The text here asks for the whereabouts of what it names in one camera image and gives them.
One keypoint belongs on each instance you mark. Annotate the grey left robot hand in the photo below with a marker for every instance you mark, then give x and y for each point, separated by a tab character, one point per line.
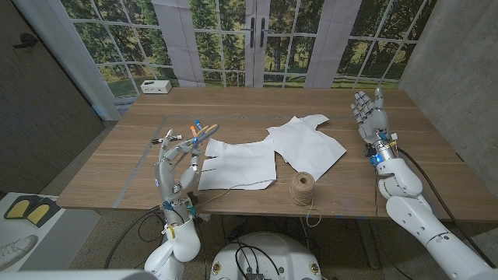
167	175

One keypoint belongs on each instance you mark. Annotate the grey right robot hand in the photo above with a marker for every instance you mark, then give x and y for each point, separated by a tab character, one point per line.
373	120

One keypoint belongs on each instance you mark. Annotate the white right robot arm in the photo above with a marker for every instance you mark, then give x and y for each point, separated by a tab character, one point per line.
420	221

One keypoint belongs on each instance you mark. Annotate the black dry erase marker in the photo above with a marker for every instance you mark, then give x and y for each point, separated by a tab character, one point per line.
177	137

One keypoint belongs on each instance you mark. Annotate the orange marker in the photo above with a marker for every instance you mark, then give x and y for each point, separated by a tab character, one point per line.
193	130

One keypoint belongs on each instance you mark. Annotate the blue marker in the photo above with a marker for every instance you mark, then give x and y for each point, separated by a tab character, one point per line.
198	124

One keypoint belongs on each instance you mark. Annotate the creased white paper sheet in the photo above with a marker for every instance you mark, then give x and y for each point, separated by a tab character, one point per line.
307	148

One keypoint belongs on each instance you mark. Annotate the white paper sheet with slits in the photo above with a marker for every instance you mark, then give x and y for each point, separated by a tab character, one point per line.
241	167

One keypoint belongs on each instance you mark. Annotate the white power strip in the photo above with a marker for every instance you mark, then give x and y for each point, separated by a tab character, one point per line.
155	86

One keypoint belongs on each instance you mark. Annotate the brown twine ball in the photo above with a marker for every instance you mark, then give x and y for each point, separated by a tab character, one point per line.
302	188

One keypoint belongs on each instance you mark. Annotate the white floor mat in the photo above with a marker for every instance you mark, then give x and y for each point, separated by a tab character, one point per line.
70	233

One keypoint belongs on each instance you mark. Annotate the printed window backdrop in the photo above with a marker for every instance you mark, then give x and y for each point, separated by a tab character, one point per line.
124	58

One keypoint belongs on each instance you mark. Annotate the metal table leg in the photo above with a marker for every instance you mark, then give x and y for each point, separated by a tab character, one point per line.
367	245

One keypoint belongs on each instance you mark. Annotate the yellow black insole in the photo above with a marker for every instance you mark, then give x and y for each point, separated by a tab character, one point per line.
17	208
39	213

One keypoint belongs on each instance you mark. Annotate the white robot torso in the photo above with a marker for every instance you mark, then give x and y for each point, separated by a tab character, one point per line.
288	253

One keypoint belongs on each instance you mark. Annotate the white sneaker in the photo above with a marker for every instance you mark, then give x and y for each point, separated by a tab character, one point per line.
15	250

